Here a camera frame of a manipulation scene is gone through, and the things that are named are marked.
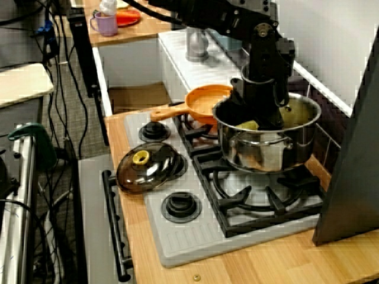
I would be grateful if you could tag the glass lid with yellow knob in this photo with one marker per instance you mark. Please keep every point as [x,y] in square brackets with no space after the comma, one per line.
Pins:
[148,177]

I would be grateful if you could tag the white toy sink basin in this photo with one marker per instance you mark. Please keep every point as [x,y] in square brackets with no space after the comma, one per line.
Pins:
[133,65]

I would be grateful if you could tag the white toy object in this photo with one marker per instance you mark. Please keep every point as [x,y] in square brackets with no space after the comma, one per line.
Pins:
[108,6]

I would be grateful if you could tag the black slanted panel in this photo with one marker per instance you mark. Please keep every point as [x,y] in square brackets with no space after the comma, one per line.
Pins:
[349,177]

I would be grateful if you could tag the white oven door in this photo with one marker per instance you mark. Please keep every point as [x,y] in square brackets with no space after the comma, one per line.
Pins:
[94,222]

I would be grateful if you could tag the gray toy stove plate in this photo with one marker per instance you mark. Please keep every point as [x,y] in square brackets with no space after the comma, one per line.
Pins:
[183,239]

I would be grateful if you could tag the red orange plate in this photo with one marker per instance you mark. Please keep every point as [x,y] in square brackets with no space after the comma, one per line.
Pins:
[127,17]

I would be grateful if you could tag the silver metal frame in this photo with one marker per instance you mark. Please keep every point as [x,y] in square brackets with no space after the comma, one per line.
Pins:
[25,207]

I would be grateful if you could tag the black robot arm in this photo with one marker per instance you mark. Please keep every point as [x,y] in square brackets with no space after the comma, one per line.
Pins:
[266,53]

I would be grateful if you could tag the beige board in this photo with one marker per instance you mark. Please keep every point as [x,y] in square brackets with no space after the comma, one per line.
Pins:
[20,83]

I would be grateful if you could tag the black burner grate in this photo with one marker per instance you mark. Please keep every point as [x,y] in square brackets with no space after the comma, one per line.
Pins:
[189,136]
[266,216]

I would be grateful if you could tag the orange toy frying pan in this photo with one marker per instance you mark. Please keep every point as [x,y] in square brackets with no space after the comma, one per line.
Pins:
[201,100]

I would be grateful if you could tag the black stove knob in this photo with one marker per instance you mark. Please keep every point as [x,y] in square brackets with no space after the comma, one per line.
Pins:
[154,131]
[180,207]

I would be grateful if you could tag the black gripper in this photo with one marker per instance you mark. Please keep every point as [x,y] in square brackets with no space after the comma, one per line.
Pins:
[260,97]

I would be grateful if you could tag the brass screw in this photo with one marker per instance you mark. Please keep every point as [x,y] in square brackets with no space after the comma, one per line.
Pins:
[196,277]

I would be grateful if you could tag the purple plastic cup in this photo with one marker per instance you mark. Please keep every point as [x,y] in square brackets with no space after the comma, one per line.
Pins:
[106,25]

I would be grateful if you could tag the stainless steel pot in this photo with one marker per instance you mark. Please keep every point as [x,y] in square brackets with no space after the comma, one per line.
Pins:
[266,154]

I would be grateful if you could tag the yellow toy corn cob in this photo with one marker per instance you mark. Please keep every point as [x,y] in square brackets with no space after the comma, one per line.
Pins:
[247,125]

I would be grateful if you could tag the black metal post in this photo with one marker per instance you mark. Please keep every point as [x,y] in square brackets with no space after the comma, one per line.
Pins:
[83,53]

